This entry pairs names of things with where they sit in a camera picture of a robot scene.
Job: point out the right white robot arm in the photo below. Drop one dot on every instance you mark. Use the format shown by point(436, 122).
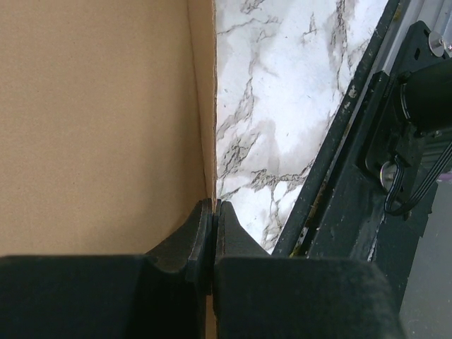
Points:
point(425, 97)

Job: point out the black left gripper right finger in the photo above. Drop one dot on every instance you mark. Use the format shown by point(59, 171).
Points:
point(256, 295)

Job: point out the brown cardboard box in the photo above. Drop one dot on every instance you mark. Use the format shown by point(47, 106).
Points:
point(107, 123)

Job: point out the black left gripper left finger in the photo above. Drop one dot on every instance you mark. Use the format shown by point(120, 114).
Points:
point(159, 294)

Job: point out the black metal base rail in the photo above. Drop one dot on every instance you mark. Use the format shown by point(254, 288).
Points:
point(341, 211)

